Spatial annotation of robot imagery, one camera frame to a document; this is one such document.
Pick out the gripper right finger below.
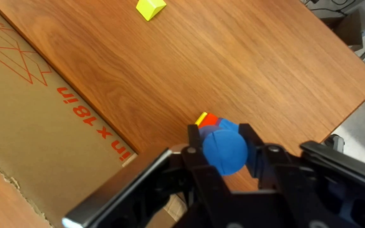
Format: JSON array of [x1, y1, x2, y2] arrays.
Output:
[[233, 123, 365, 228]]

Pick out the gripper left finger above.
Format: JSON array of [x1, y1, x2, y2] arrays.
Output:
[[61, 124, 244, 228]]

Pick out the blue cylindrical block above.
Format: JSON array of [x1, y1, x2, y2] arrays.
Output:
[[202, 128, 250, 177]]

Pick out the yellow rectangular block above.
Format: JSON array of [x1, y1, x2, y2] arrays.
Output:
[[195, 110, 210, 127]]

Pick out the red arch block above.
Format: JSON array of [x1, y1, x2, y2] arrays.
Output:
[[200, 113, 222, 129]]

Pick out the yellow wedge block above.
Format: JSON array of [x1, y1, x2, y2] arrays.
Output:
[[135, 0, 168, 22]]

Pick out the large cardboard box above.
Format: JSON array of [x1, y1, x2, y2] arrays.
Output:
[[0, 0, 139, 228]]

